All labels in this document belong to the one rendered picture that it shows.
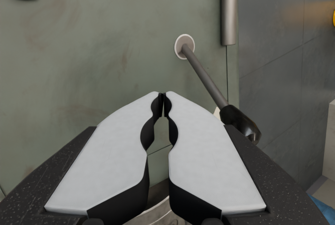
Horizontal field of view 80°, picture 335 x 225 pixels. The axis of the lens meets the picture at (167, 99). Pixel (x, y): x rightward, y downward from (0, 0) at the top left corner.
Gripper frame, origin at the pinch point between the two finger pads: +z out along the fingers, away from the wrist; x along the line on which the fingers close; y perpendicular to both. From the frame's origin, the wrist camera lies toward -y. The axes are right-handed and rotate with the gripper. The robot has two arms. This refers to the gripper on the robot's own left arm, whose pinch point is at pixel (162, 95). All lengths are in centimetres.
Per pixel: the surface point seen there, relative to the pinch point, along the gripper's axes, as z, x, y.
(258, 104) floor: 209, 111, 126
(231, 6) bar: 21.5, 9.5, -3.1
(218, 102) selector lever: 8.3, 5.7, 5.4
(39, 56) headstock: 9.3, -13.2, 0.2
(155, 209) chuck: 11.7, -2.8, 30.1
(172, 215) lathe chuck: 13.2, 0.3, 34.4
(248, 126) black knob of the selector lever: 4.1, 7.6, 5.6
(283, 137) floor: 231, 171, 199
